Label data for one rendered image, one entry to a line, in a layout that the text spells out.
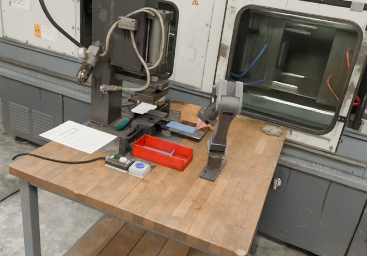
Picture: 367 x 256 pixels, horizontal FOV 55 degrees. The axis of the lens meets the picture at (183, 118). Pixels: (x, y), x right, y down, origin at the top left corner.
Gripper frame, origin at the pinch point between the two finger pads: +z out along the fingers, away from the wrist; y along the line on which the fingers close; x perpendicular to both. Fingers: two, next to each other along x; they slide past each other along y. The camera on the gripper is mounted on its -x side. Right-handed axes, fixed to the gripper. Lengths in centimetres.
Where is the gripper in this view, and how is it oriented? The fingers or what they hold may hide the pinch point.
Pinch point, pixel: (196, 128)
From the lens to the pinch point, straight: 170.3
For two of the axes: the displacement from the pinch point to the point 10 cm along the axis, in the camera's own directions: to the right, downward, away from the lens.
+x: -3.4, 3.2, -8.9
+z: -5.9, 6.6, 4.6
